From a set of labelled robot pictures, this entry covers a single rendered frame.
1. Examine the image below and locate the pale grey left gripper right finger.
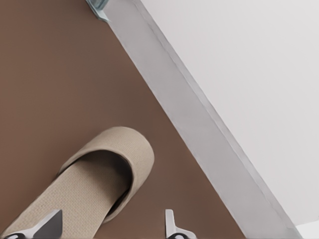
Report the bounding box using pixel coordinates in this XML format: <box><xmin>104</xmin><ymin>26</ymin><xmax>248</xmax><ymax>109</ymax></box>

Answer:
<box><xmin>164</xmin><ymin>209</ymin><xmax>196</xmax><ymax>239</ymax></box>

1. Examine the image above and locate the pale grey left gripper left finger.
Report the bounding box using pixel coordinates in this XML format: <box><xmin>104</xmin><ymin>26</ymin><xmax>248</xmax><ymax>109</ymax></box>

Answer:
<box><xmin>3</xmin><ymin>209</ymin><xmax>63</xmax><ymax>239</ymax></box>

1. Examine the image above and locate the beige fabric slipper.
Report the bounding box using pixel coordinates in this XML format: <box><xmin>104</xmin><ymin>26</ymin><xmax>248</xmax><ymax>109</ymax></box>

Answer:
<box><xmin>0</xmin><ymin>126</ymin><xmax>155</xmax><ymax>239</ymax></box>

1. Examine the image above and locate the silver frame post foot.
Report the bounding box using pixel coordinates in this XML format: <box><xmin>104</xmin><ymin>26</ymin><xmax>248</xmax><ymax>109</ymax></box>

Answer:
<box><xmin>85</xmin><ymin>0</ymin><xmax>111</xmax><ymax>22</ymax></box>

